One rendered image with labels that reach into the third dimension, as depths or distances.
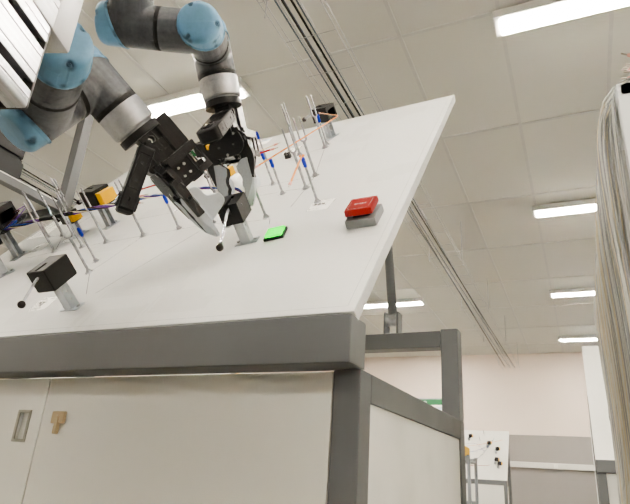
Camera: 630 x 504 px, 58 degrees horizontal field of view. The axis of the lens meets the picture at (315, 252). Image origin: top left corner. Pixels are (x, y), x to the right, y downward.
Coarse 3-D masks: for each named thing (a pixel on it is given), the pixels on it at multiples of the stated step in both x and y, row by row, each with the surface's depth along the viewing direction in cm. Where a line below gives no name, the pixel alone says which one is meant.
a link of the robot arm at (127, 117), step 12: (132, 96) 88; (120, 108) 87; (132, 108) 88; (144, 108) 89; (108, 120) 87; (120, 120) 87; (132, 120) 88; (144, 120) 89; (108, 132) 89; (120, 132) 88; (132, 132) 88
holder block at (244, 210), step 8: (240, 192) 108; (232, 200) 105; (240, 200) 105; (224, 208) 104; (232, 208) 104; (240, 208) 104; (248, 208) 108; (224, 216) 105; (232, 216) 104; (240, 216) 104; (232, 224) 105
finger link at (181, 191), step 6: (168, 180) 91; (174, 180) 90; (174, 186) 90; (180, 186) 90; (180, 192) 90; (186, 192) 90; (186, 198) 90; (192, 198) 91; (192, 204) 91; (198, 204) 92; (192, 210) 92; (198, 210) 92; (198, 216) 92
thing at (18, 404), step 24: (0, 384) 106; (24, 384) 104; (48, 384) 101; (0, 408) 104; (24, 408) 101; (0, 432) 102; (24, 432) 99; (0, 456) 100; (24, 456) 97; (0, 480) 98; (24, 480) 95
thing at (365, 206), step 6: (360, 198) 101; (366, 198) 100; (372, 198) 100; (348, 204) 101; (354, 204) 100; (360, 204) 99; (366, 204) 98; (372, 204) 98; (348, 210) 98; (354, 210) 98; (360, 210) 97; (366, 210) 97; (372, 210) 97; (348, 216) 99; (354, 216) 99; (360, 216) 99
